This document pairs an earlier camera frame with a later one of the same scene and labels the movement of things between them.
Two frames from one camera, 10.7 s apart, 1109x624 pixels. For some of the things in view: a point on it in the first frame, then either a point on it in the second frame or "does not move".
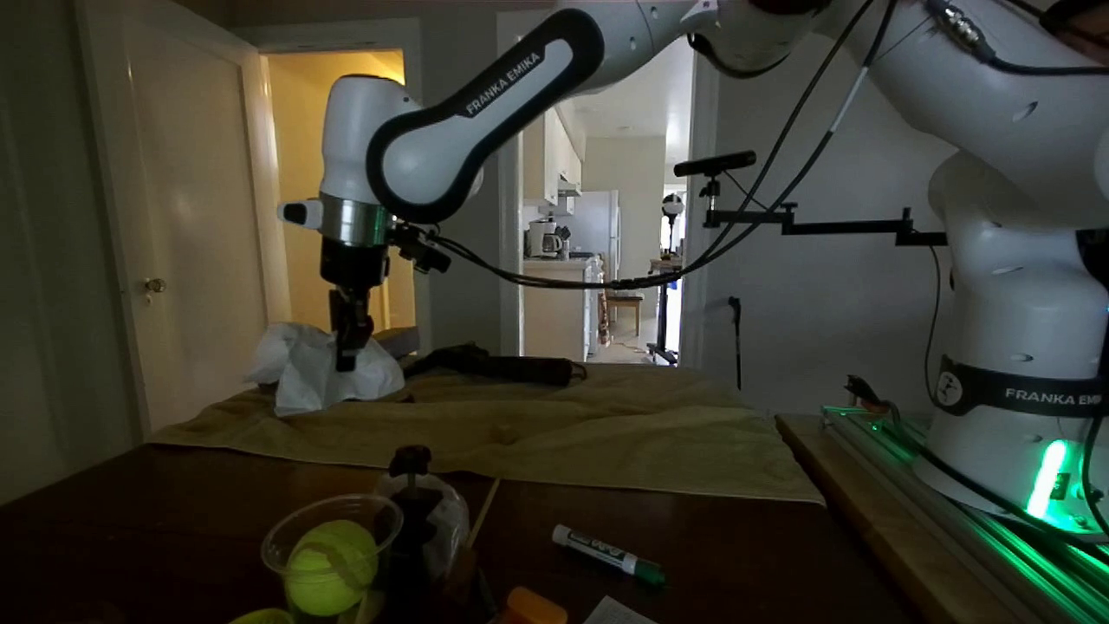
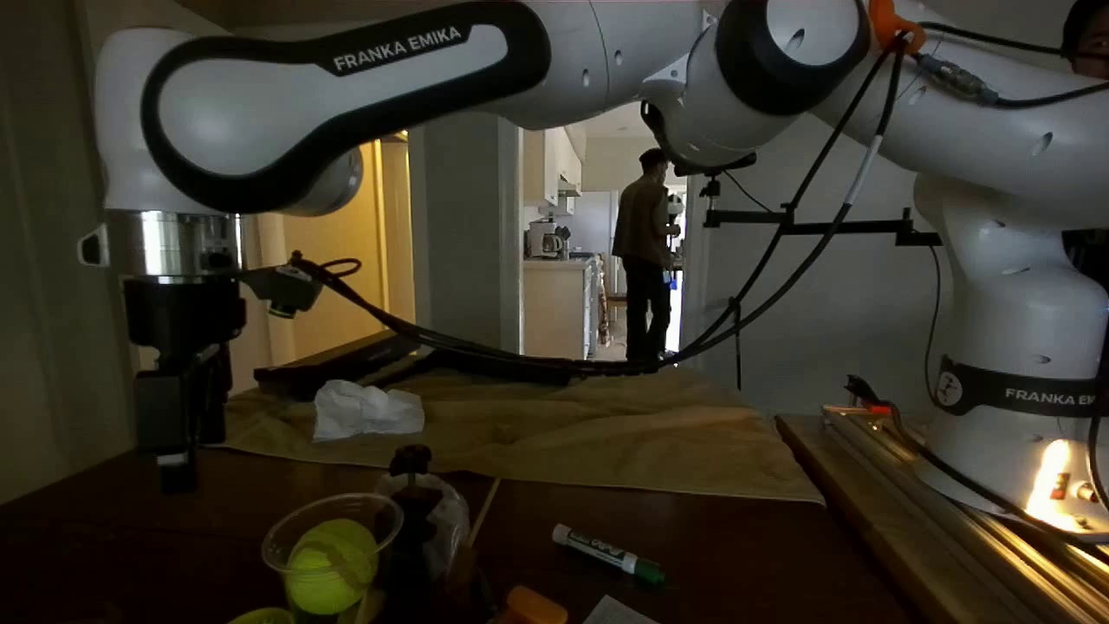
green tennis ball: (332, 567) does not move
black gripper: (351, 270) -> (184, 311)
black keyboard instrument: (469, 363) does not move
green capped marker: (609, 552) does not move
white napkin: (303, 366) -> (348, 409)
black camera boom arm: (783, 217) does not move
